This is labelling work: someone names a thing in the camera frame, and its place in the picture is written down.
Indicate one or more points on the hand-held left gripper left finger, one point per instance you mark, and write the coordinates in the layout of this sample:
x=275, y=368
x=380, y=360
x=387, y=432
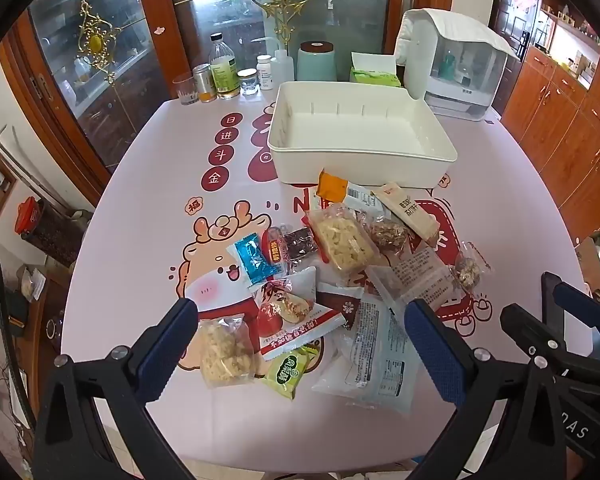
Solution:
x=167, y=347

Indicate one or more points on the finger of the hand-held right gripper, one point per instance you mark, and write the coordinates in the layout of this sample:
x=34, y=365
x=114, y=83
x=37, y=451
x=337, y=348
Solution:
x=572, y=297
x=535, y=332

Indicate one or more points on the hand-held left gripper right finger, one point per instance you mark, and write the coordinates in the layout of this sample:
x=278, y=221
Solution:
x=437, y=355

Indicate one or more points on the blue foil snack packet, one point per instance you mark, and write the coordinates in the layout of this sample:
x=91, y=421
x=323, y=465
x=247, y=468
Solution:
x=254, y=261

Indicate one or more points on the red and white snack packet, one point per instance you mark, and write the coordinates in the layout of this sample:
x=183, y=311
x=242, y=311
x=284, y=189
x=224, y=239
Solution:
x=287, y=315

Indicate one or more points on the large clear pale cracker packet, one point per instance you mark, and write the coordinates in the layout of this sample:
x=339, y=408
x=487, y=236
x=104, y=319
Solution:
x=339, y=241

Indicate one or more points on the white plastic storage bin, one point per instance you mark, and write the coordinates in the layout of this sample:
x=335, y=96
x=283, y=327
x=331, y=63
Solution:
x=360, y=130

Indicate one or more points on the cardboard box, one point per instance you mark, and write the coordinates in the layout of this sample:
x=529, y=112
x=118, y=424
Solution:
x=590, y=260

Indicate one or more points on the clear puffed rice packet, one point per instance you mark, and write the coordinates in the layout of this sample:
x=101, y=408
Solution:
x=225, y=352

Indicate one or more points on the large white and blue packet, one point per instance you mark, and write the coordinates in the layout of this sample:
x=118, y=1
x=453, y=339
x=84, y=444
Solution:
x=375, y=360

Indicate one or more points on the clear packet with text print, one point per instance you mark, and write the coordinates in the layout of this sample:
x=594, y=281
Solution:
x=417, y=275

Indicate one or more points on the clear nut cluster packet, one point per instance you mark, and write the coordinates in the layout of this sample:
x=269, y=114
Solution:
x=468, y=270
x=387, y=234

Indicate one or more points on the white and maroon snack packet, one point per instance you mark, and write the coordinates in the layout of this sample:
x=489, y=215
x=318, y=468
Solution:
x=342, y=305

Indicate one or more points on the green snack packet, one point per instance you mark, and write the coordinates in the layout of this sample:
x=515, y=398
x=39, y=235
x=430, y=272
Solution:
x=290, y=372

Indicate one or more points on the beige snack bar packet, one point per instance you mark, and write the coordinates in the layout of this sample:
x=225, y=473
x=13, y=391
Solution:
x=410, y=212

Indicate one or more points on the small red snack packet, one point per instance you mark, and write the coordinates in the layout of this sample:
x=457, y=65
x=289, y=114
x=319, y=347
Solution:
x=274, y=247

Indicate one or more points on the dark woven basket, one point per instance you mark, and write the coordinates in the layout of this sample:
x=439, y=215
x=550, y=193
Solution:
x=55, y=235

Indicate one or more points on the dark brownie packet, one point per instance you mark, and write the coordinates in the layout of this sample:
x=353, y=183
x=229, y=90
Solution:
x=301, y=245

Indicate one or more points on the wooden base cabinets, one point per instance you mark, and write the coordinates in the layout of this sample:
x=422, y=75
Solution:
x=565, y=125

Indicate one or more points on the white barcode snack packet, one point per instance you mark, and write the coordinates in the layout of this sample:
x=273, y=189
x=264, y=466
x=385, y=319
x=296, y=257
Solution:
x=362, y=199

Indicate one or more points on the red lidded container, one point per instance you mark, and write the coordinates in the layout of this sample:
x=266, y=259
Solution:
x=27, y=215

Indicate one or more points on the orange snack packet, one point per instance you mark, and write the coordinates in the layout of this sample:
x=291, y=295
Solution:
x=331, y=189

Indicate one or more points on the white cup sterilizer cabinet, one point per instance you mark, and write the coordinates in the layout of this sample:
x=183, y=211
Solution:
x=455, y=77

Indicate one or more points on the clear drinking glass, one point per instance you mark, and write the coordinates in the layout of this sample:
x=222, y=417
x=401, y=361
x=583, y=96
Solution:
x=185, y=91

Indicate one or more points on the small metal can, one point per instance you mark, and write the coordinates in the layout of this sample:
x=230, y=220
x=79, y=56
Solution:
x=201, y=83

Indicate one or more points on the small glass jar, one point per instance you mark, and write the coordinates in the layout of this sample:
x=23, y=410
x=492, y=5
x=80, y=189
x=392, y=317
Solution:
x=248, y=82

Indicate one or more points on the glass bottle with green label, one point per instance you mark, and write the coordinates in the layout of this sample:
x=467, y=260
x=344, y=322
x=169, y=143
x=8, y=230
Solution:
x=222, y=70

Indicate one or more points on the green tissue box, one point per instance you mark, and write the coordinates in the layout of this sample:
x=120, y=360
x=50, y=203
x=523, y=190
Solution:
x=375, y=76

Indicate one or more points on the white pill bottle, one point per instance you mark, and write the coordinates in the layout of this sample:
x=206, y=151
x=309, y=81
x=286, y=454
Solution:
x=265, y=72

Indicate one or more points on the dark entry door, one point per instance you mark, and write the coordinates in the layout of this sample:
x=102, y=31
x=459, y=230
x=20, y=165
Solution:
x=517, y=10

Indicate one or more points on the glass door with gold ornament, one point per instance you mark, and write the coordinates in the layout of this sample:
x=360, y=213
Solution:
x=80, y=60
x=330, y=5

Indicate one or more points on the white squeeze wash bottle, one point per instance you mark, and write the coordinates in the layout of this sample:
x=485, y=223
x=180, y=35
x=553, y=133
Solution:
x=283, y=67

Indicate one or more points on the pale green canister brown lid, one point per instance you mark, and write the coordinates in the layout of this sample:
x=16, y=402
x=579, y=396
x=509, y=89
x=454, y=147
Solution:
x=316, y=62

